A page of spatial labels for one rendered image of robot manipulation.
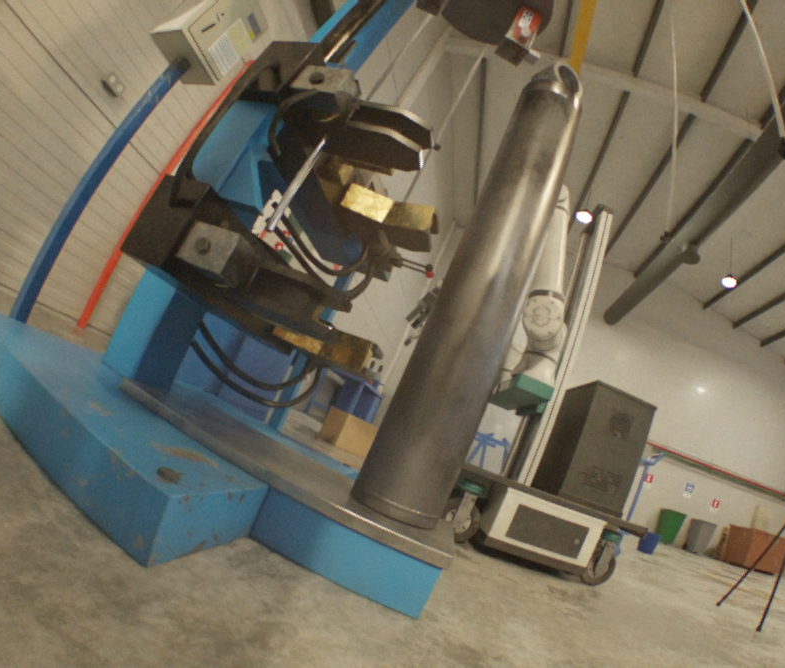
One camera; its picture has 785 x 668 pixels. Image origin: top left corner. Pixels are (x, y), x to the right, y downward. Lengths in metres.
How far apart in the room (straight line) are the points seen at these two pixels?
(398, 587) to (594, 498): 1.19
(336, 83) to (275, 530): 0.96
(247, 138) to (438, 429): 0.77
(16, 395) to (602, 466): 1.91
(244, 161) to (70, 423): 0.64
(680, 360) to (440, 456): 13.30
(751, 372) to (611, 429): 14.00
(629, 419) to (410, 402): 1.23
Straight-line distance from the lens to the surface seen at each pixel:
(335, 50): 1.51
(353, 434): 3.64
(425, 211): 1.34
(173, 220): 0.90
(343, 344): 1.22
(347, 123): 1.04
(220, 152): 1.02
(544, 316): 1.59
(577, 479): 1.82
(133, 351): 1.27
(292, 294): 0.86
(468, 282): 0.97
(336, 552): 0.84
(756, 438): 15.60
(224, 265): 0.80
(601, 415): 1.86
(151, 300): 1.28
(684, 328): 14.42
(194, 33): 1.67
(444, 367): 0.90
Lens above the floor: 0.32
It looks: 12 degrees up
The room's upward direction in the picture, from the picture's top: 24 degrees clockwise
